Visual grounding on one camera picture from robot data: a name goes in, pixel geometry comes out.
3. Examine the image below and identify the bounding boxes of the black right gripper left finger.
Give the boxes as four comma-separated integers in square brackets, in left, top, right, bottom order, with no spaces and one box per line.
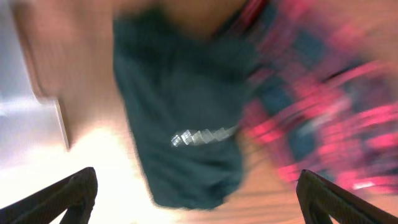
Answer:
[1,167,98,224]

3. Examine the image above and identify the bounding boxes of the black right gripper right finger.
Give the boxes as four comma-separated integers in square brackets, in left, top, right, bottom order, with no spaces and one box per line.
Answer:
[296,169,397,224]

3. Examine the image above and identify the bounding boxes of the red plaid flannel shirt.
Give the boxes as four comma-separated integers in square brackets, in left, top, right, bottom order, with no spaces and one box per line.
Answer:
[216,0,397,194]

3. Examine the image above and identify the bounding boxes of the dark navy garment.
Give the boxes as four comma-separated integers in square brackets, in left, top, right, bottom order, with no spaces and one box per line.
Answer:
[113,9,257,210]

